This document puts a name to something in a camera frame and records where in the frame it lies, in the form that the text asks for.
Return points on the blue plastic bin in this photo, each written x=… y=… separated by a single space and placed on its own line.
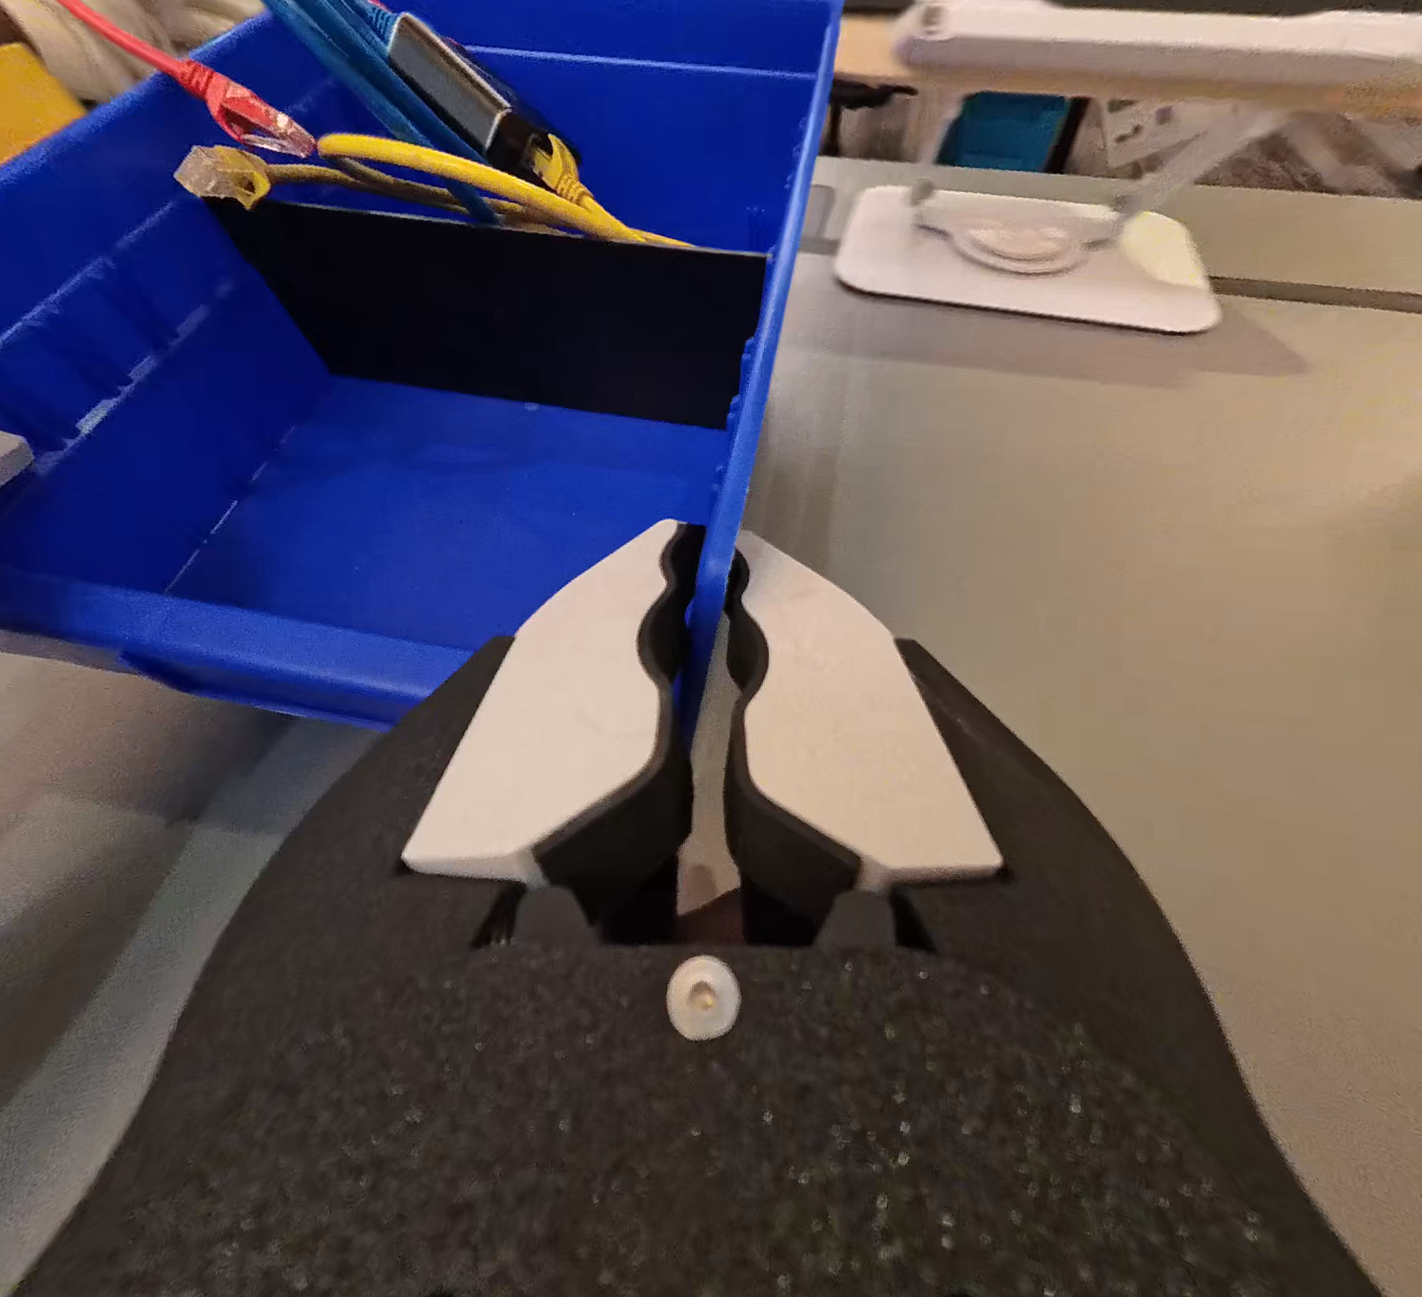
x=444 y=476

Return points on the black bin divider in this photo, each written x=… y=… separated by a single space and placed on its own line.
x=501 y=320

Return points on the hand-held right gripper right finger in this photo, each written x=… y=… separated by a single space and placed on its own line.
x=856 y=742

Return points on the black ethernet port adapter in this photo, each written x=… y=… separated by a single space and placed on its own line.
x=456 y=86

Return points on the white stand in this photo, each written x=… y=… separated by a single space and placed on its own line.
x=999 y=286

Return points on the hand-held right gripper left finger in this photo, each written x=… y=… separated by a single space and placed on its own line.
x=556 y=731

